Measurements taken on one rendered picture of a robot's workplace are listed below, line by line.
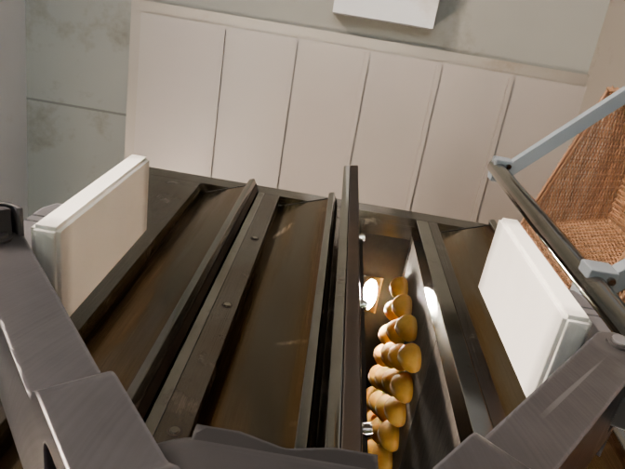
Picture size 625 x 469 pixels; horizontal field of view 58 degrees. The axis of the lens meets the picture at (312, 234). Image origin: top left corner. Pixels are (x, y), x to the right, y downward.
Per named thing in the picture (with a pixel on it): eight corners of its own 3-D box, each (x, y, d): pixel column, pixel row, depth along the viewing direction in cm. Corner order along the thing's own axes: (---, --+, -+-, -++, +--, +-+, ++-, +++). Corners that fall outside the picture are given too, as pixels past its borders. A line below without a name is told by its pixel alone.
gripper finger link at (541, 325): (565, 316, 14) (595, 321, 14) (498, 216, 20) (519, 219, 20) (529, 410, 15) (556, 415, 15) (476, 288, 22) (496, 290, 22)
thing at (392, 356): (376, 530, 162) (356, 527, 162) (371, 416, 206) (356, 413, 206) (425, 356, 138) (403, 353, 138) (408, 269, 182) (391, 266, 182)
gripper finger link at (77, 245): (60, 330, 15) (33, 326, 15) (147, 231, 22) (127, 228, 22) (58, 230, 14) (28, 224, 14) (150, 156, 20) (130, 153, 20)
